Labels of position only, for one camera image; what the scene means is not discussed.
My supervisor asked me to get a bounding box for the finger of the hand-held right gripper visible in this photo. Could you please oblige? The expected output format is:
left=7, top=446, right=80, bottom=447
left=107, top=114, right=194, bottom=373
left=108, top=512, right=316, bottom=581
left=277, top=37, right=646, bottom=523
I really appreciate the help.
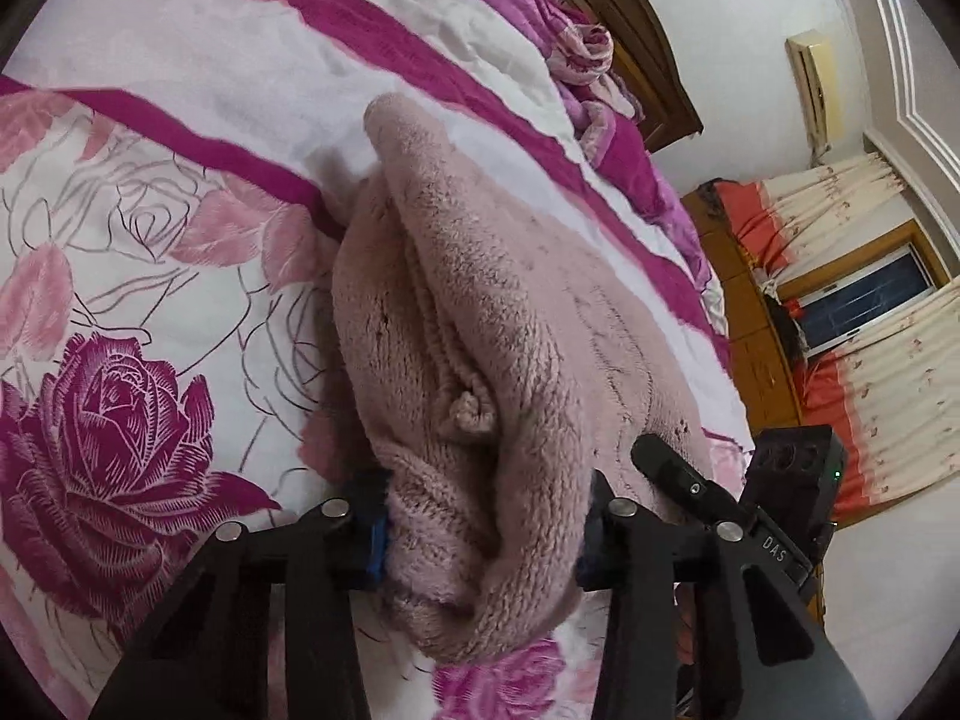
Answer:
left=630, top=435, right=755, bottom=533

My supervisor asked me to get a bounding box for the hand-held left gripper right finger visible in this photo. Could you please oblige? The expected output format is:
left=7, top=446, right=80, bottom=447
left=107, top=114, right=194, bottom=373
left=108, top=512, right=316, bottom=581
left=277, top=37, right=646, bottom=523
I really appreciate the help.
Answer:
left=576, top=469, right=875, bottom=720

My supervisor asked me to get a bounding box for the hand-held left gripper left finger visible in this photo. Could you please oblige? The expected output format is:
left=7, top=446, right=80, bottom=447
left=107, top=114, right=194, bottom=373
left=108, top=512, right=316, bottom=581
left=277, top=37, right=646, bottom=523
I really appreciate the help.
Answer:
left=88, top=469, right=391, bottom=720

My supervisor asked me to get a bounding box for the pink knitted cardigan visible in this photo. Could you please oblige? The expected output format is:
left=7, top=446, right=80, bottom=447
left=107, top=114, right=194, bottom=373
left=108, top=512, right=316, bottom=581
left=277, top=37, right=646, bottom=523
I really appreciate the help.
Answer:
left=330, top=92, right=721, bottom=665

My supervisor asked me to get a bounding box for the cream and orange curtain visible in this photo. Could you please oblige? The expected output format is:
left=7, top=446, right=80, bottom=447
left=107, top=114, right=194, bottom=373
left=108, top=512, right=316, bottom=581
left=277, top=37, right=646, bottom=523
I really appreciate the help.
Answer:
left=705, top=150, right=960, bottom=526

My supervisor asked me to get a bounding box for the wooden side cabinet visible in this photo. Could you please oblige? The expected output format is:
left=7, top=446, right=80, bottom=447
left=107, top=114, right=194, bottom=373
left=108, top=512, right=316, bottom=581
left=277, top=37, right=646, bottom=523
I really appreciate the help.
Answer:
left=682, top=191, right=807, bottom=451

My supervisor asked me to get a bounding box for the wooden framed window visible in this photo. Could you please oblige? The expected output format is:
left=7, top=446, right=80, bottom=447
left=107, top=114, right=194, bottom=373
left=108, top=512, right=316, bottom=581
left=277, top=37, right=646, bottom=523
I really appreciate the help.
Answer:
left=795, top=244, right=938, bottom=350

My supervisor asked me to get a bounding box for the floral striped bedspread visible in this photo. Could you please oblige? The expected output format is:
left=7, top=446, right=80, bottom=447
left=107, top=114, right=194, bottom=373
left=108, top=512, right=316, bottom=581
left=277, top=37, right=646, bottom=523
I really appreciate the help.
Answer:
left=0, top=0, right=758, bottom=720

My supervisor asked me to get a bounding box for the crumpled floral purple cloth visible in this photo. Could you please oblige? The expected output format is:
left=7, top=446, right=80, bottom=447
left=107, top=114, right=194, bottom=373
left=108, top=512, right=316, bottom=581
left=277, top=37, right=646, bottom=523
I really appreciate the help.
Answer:
left=551, top=4, right=646, bottom=128

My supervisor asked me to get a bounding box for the dark wooden headboard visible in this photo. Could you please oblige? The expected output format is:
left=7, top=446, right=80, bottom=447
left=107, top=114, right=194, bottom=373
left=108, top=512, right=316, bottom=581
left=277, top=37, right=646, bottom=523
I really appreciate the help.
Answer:
left=525, top=0, right=702, bottom=155

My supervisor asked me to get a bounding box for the cream wall air conditioner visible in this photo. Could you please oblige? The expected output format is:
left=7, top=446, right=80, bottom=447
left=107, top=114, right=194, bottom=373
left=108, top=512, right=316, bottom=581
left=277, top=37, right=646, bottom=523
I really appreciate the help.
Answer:
left=785, top=28, right=845, bottom=155

